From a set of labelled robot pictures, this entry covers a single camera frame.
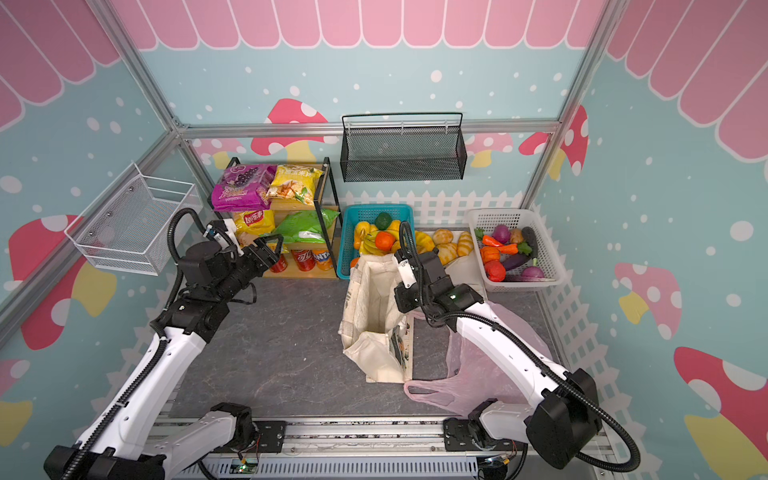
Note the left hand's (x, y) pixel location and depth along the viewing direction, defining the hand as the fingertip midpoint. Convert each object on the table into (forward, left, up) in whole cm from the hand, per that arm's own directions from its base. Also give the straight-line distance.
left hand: (277, 246), depth 73 cm
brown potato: (+31, -74, -27) cm, 85 cm away
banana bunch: (+25, -18, -24) cm, 39 cm away
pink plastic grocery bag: (-23, -52, -27) cm, 63 cm away
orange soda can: (+15, -4, -23) cm, 28 cm away
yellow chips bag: (+17, +14, -8) cm, 23 cm away
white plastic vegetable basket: (+37, -75, -24) cm, 88 cm away
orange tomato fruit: (+24, -25, -24) cm, 42 cm away
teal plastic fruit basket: (+37, -12, -24) cm, 46 cm away
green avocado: (+34, -24, -24) cm, 48 cm away
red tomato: (+12, -62, -24) cm, 67 cm away
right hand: (-4, -29, -12) cm, 32 cm away
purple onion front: (+13, -75, -26) cm, 81 cm away
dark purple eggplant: (+20, -70, -29) cm, 79 cm away
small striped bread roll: (+28, -55, -29) cm, 68 cm away
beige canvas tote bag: (-18, -25, -8) cm, 32 cm away
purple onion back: (+32, -69, -27) cm, 80 cm away
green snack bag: (+13, -2, -6) cm, 14 cm away
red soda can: (+14, +2, -23) cm, 28 cm away
